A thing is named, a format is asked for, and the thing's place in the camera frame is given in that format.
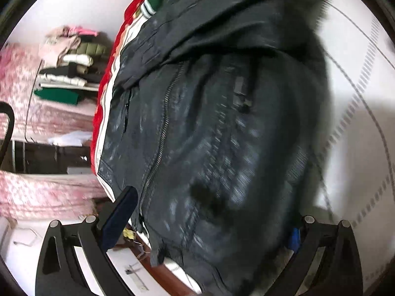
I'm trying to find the white patterned bed sheet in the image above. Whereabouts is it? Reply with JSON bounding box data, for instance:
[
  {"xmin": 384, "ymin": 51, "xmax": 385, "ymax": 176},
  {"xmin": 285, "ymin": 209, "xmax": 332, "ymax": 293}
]
[{"xmin": 309, "ymin": 0, "xmax": 395, "ymax": 293}]

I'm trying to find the pink floral bedspread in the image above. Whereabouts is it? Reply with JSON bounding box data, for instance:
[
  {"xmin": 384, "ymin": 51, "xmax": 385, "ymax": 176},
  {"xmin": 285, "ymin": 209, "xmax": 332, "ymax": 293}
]
[{"xmin": 0, "ymin": 44, "xmax": 107, "ymax": 219}]

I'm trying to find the red white striped garment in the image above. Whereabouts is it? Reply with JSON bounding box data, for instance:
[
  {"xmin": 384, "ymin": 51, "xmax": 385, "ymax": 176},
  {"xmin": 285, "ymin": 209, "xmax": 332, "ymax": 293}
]
[{"xmin": 90, "ymin": 0, "xmax": 155, "ymax": 201}]

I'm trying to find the black curved chair frame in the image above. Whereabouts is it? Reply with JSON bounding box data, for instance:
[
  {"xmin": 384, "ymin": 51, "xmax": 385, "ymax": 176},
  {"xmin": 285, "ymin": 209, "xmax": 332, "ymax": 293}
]
[{"xmin": 0, "ymin": 102, "xmax": 15, "ymax": 165}]

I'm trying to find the dark navy zip jacket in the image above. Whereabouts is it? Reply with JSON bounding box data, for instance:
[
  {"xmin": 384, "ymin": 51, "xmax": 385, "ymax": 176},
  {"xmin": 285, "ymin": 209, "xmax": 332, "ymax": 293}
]
[{"xmin": 99, "ymin": 0, "xmax": 334, "ymax": 296}]

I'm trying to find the stack of folded clothes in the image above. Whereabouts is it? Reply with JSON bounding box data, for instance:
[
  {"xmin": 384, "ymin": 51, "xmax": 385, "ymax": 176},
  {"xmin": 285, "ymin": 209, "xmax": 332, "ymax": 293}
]
[{"xmin": 33, "ymin": 25, "xmax": 112, "ymax": 105}]

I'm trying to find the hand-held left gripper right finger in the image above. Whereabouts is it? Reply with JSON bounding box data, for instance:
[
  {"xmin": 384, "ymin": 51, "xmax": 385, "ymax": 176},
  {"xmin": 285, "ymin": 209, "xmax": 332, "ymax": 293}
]
[{"xmin": 244, "ymin": 215, "xmax": 364, "ymax": 296}]

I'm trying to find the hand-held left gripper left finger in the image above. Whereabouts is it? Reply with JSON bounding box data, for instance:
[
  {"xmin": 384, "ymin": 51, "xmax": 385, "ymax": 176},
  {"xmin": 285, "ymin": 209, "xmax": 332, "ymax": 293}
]
[{"xmin": 35, "ymin": 186, "xmax": 138, "ymax": 296}]

